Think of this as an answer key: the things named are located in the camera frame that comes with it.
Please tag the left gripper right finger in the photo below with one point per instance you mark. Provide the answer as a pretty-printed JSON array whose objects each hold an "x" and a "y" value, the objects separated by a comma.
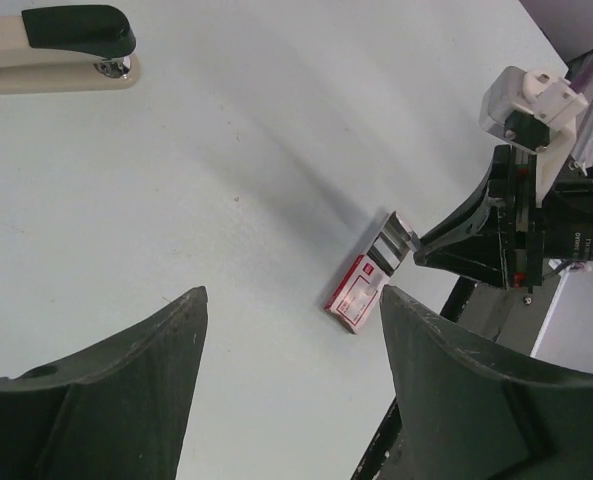
[{"x": 473, "y": 409}]

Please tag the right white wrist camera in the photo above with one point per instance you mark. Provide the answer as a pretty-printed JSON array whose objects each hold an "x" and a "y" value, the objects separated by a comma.
[{"x": 535, "y": 112}]

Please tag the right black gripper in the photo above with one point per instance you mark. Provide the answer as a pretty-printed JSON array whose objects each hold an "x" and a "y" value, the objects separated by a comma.
[{"x": 496, "y": 236}]

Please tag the staple box with staples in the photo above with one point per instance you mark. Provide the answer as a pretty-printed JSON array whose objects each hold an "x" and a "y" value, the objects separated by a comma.
[{"x": 356, "y": 295}]

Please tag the beige black stapler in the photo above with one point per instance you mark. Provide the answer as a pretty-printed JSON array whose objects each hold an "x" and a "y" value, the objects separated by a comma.
[{"x": 69, "y": 48}]

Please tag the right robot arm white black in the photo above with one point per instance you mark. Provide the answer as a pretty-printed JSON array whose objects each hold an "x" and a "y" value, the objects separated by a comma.
[{"x": 568, "y": 218}]

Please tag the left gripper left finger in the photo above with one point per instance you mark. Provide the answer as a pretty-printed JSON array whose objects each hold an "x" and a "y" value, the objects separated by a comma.
[{"x": 118, "y": 409}]

